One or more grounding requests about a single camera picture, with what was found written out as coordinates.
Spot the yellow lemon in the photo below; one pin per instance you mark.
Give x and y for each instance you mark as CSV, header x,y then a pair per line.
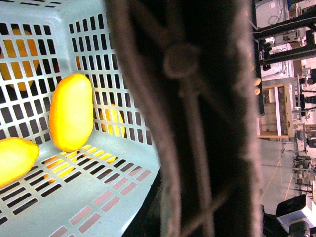
x,y
17,157

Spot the light blue plastic basket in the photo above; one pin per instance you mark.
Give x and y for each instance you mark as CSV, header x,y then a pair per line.
x,y
103,189

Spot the yellow mango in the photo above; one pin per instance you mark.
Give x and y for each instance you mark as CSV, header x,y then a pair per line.
x,y
71,113

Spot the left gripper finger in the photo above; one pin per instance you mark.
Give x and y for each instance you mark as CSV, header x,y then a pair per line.
x,y
188,66

